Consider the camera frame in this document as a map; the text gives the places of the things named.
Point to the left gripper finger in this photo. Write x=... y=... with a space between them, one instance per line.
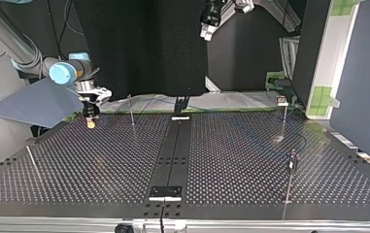
x=209 y=35
x=203 y=31

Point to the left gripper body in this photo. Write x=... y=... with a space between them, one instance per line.
x=210 y=14

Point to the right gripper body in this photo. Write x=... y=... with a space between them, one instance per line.
x=90 y=110

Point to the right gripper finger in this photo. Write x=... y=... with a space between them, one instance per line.
x=91 y=124

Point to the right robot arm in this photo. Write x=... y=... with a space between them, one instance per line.
x=9 y=34

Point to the grey board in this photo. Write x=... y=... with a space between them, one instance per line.
x=37 y=102

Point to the black panel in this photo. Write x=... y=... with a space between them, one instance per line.
x=140 y=48

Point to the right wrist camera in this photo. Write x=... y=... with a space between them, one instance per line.
x=101 y=94

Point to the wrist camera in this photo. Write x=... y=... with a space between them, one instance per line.
x=244 y=6
x=101 y=94

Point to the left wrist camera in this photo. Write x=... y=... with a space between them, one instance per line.
x=244 y=6

